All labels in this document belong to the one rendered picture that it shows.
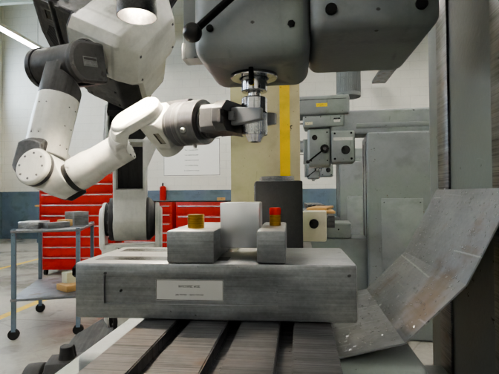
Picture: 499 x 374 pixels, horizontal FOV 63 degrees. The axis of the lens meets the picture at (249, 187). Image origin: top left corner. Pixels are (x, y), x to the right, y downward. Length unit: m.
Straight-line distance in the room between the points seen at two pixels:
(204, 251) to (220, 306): 0.07
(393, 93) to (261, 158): 7.95
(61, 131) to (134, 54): 0.28
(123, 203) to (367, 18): 0.96
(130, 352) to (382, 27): 0.56
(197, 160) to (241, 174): 7.61
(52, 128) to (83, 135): 10.23
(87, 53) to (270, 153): 1.60
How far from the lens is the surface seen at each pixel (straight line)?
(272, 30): 0.69
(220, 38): 0.70
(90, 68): 1.06
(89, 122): 11.19
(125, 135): 0.86
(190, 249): 0.52
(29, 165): 0.94
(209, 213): 5.35
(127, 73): 1.15
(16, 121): 12.25
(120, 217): 1.37
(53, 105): 1.01
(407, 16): 0.69
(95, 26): 1.14
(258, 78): 0.75
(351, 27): 0.68
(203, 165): 10.03
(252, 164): 2.48
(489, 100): 0.74
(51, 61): 1.07
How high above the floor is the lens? 1.09
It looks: 1 degrees up
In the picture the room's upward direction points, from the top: straight up
